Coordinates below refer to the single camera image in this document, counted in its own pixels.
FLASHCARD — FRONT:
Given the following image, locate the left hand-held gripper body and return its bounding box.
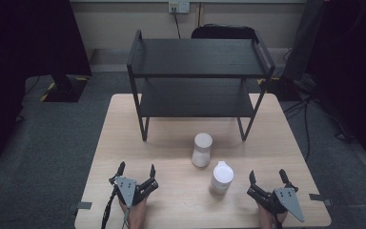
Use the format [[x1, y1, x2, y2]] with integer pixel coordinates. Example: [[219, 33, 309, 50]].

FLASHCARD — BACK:
[[109, 176, 160, 208]]

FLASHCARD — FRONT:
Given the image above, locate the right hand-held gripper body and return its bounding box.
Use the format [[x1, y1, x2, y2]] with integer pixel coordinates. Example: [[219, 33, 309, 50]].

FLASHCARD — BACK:
[[246, 182, 306, 223]]

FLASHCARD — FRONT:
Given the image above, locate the spout-lid white jar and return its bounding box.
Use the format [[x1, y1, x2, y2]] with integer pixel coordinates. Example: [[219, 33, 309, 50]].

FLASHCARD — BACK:
[[208, 160, 235, 197]]

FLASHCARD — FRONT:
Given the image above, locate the flat-lid jar of white powder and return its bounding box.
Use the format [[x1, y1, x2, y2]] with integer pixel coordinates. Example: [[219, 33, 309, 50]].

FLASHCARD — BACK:
[[191, 132, 214, 169]]

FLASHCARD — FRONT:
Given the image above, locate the black two-tier shelf rack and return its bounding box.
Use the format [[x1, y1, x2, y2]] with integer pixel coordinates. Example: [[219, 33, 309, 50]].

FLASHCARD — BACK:
[[126, 29, 276, 142]]

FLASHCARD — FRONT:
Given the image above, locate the person's left hand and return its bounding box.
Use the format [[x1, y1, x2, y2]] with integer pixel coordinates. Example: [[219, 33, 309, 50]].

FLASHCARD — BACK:
[[118, 196, 150, 229]]

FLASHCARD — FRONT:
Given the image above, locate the person's right hand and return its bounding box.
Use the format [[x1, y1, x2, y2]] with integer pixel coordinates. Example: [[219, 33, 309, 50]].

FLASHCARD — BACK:
[[256, 203, 289, 229]]

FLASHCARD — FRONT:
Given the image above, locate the grey tape strip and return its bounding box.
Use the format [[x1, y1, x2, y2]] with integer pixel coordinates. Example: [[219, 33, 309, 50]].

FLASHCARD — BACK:
[[308, 193, 334, 207], [68, 200, 93, 211]]

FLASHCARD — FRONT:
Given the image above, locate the black stand base striped tape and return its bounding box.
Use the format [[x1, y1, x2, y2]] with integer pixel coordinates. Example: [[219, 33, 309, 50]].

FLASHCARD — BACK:
[[39, 73, 91, 104], [256, 75, 303, 102]]

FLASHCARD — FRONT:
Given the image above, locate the black curtain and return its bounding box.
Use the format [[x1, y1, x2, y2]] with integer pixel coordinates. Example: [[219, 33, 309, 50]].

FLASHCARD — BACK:
[[0, 0, 92, 174], [306, 0, 366, 177]]

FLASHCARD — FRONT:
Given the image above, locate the grey stand column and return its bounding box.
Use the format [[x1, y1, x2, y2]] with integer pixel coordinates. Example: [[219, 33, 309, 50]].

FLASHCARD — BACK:
[[282, 0, 327, 81]]

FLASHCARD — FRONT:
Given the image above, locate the right hand-held gripper cable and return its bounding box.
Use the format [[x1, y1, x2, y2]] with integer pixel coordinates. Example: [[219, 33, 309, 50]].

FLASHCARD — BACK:
[[268, 197, 284, 229]]

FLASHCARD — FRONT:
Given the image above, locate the hand-held gripper cable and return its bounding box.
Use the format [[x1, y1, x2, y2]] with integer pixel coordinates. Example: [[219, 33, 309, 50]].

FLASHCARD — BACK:
[[268, 197, 284, 229], [100, 186, 119, 229]]

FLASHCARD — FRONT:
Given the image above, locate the left hand-held gripper cable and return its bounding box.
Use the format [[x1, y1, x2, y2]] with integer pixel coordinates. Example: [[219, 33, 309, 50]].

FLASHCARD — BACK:
[[100, 186, 119, 229]]

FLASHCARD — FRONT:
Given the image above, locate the black floor cable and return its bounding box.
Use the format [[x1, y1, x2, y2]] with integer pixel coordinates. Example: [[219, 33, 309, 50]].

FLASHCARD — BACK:
[[310, 97, 356, 143]]

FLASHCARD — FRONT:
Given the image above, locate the black power cable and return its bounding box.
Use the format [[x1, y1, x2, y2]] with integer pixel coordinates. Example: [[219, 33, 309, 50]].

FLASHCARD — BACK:
[[172, 9, 182, 40]]

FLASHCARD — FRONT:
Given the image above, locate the white wall socket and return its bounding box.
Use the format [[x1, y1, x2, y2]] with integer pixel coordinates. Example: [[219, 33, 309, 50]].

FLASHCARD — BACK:
[[168, 1, 191, 14]]

